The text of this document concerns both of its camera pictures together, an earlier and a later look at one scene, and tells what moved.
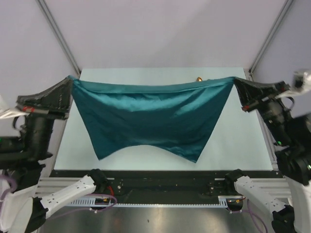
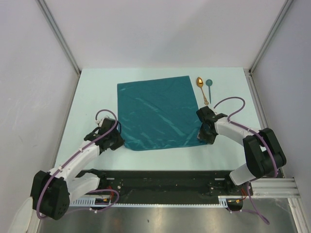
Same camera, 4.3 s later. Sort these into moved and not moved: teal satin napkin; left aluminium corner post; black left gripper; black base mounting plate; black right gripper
Moved: black left gripper; teal satin napkin; black right gripper
Not moved: black base mounting plate; left aluminium corner post
